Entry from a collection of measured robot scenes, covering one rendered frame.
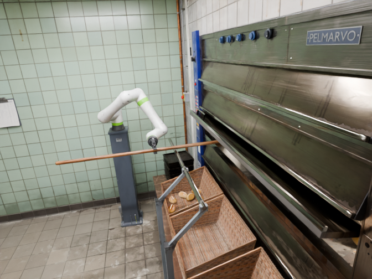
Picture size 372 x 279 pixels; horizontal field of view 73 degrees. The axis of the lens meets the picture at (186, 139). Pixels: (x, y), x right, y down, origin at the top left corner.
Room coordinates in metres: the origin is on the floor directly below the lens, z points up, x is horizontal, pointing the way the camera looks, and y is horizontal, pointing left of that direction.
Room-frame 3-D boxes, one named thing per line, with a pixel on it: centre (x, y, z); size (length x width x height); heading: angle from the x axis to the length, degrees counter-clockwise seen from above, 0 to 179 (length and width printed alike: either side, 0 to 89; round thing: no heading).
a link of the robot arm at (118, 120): (2.70, 0.75, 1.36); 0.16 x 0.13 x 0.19; 148
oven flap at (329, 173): (1.55, -0.38, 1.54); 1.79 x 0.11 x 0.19; 11
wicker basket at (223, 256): (1.49, -0.12, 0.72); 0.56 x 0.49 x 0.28; 12
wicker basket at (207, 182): (2.06, 0.00, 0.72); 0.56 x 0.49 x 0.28; 11
